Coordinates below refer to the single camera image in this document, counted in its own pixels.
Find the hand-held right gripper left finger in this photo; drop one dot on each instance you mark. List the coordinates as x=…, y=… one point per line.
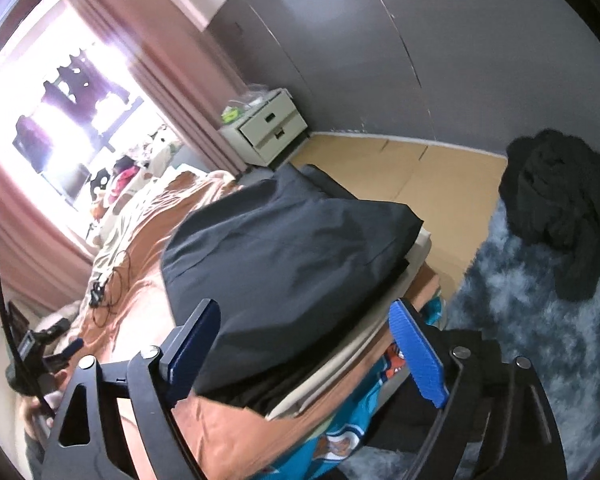
x=180, y=355

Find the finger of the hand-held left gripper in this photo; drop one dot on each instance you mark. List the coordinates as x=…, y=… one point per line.
x=72, y=346

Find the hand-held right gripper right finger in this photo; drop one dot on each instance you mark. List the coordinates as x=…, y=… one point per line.
x=420, y=360

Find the black jacket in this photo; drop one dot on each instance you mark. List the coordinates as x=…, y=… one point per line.
x=280, y=270

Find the folded black clothes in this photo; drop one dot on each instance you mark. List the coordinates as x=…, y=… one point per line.
x=275, y=390

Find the black clothes pile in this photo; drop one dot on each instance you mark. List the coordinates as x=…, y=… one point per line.
x=555, y=200

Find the person's left hand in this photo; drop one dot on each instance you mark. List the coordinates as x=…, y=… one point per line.
x=30, y=412

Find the folded beige cloth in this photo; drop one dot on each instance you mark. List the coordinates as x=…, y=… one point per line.
x=330, y=370

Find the brown duvet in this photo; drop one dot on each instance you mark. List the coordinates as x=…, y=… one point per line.
x=230, y=440

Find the grey-blue shaggy rug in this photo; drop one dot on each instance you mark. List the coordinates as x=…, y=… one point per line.
x=505, y=310

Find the black round plush toy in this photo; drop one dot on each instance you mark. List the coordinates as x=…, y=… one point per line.
x=100, y=182

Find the pink plush toy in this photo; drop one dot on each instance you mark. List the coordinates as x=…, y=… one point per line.
x=125, y=177

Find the hanging dark garment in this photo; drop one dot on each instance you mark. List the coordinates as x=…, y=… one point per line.
x=30, y=142
x=85, y=82

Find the white nightstand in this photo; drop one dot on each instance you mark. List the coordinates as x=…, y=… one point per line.
x=265, y=130

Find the green item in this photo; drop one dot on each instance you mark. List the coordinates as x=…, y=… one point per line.
x=230, y=116

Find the clear plastic bag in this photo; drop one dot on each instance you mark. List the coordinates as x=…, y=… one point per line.
x=255, y=100

